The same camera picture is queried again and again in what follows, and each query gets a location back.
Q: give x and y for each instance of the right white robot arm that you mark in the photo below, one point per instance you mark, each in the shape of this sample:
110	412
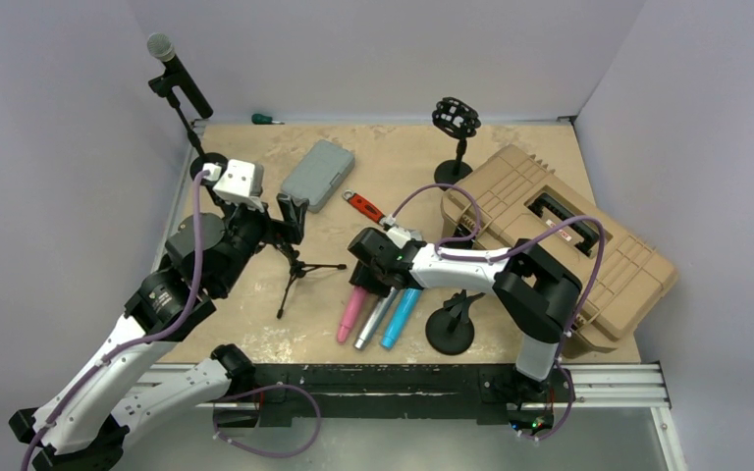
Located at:
537	291

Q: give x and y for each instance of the black tripod shock-mount stand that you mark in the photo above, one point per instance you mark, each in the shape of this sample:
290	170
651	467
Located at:
298	269

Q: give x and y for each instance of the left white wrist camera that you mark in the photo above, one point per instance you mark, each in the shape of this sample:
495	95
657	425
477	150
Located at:
236	183

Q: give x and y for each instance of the green handle screwdriver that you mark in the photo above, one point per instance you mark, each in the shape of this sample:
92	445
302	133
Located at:
264	120

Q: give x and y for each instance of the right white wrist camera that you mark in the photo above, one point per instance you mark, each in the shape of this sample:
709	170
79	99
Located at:
397	234

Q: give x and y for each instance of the black handheld microphone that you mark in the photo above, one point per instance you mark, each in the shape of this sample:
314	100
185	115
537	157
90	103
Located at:
175	74

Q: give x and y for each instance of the pink microphone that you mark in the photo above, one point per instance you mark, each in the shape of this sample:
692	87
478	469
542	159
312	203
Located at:
351	312

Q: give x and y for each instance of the silver microphone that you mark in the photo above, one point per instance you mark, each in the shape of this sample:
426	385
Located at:
374	319

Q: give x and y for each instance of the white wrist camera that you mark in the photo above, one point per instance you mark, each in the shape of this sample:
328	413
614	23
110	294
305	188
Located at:
236	183
397	234

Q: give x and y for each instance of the round-base mic stand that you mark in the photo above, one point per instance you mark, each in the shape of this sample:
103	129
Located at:
449	330
201	156

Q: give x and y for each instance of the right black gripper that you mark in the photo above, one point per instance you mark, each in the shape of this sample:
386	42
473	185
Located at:
363	278

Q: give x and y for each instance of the grey plastic case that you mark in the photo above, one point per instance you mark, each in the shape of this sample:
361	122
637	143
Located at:
319	174

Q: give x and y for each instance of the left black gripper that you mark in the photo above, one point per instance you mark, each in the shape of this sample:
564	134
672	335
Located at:
291	210

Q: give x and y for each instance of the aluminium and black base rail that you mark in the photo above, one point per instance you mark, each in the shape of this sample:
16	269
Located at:
489	394

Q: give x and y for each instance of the red adjustable wrench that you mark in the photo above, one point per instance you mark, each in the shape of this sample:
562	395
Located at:
363	206

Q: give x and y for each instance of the shock-mount mic stand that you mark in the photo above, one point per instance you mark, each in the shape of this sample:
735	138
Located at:
459	121

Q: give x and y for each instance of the blue microphone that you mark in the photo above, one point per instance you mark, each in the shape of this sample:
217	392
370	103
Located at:
400	317

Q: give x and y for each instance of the tan plastic tool case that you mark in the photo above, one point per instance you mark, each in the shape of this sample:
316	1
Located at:
515	195

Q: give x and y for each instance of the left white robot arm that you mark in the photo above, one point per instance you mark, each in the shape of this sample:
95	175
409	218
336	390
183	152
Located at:
97	417

